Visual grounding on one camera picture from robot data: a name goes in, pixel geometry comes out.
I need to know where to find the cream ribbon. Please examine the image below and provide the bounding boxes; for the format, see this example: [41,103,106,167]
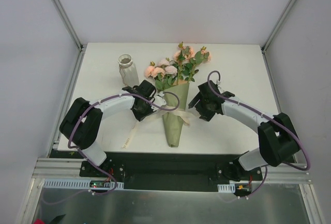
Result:
[121,110,195,152]

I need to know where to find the green wrapping paper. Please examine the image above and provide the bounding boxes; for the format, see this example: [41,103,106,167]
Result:
[162,81,190,148]

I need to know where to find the pink flower bouquet green leaves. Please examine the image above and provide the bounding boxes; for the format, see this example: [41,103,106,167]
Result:
[144,42,212,91]

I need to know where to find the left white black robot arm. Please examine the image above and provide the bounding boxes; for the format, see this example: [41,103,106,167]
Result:
[59,80,156,177]

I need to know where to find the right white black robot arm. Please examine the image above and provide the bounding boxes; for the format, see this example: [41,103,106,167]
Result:
[188,81,300,180]

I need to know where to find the white ribbed ceramic vase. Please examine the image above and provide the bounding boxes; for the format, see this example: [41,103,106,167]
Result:
[118,54,139,87]

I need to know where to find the red black object bottom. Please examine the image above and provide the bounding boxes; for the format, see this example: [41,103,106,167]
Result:
[32,214,66,224]

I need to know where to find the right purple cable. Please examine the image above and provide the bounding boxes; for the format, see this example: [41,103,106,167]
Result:
[207,70,311,171]

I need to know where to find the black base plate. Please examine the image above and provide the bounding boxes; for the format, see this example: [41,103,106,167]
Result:
[79,152,263,192]

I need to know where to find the right white cable duct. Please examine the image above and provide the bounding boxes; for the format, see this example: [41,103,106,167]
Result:
[217,183,236,193]

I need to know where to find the white cable duct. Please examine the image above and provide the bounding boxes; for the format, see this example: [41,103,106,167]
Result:
[43,179,124,190]
[217,183,236,193]

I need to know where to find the aluminium front rail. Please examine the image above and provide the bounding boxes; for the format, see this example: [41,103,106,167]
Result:
[32,157,86,178]

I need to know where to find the left white cable duct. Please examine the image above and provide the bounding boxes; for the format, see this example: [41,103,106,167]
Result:
[43,179,124,190]

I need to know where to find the left aluminium frame post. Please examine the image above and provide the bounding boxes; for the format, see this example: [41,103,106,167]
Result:
[38,0,86,52]

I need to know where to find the aluminium frame post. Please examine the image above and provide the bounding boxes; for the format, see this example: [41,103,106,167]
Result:
[261,0,298,54]
[38,0,86,52]

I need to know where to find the right aluminium frame post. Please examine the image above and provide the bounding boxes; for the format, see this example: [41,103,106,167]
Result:
[261,0,298,54]

